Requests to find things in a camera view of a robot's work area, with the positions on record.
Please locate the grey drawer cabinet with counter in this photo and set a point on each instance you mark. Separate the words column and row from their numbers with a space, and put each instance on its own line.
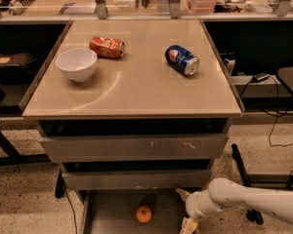
column 139, row 94

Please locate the black floor stand bar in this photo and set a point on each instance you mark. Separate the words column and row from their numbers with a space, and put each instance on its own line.
column 251, row 214

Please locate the orange fruit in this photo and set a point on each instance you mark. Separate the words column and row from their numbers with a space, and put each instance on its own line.
column 143, row 214

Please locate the black power adapter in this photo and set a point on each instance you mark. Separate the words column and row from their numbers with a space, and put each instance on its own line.
column 260, row 77

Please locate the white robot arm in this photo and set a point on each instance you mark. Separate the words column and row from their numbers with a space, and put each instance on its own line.
column 223, row 195

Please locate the white bowl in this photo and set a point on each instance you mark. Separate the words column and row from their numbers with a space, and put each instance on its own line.
column 78, row 64

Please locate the blue Pepsi can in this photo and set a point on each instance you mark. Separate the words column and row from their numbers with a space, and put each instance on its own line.
column 182, row 60

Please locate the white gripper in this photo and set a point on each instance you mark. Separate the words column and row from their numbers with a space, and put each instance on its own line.
column 192, row 205

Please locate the top grey drawer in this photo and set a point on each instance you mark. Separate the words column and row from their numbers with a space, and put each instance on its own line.
column 66, row 149

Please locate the crushed red soda can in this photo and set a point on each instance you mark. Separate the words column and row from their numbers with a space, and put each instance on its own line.
column 106, row 47

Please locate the open bottom grey drawer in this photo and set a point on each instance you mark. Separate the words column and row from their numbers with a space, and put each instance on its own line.
column 114, row 212

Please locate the middle grey drawer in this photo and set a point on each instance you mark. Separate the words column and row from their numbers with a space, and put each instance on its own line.
column 136, row 180

